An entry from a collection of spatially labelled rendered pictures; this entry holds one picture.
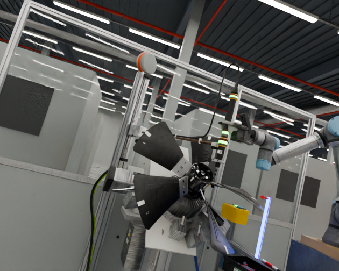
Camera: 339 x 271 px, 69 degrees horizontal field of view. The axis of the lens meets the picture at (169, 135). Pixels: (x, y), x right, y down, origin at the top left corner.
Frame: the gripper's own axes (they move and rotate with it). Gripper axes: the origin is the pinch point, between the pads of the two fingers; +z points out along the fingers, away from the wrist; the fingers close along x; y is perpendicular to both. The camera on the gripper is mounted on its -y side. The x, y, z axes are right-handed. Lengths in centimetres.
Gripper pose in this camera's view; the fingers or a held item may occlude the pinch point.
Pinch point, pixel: (222, 121)
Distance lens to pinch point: 130.3
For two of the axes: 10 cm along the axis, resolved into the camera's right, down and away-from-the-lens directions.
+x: -3.1, 0.4, 9.5
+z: -9.2, -2.8, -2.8
